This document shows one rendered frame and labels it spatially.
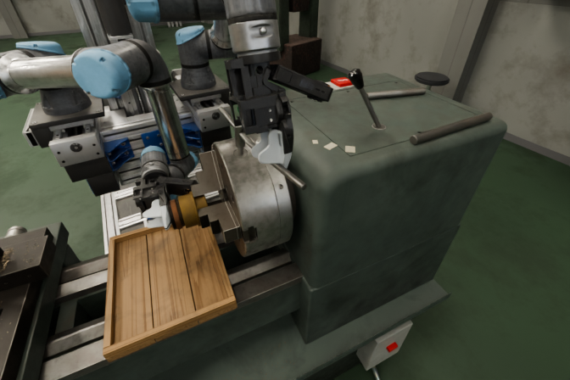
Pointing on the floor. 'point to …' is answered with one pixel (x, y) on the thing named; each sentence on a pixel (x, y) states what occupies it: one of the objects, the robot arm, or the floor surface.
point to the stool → (432, 79)
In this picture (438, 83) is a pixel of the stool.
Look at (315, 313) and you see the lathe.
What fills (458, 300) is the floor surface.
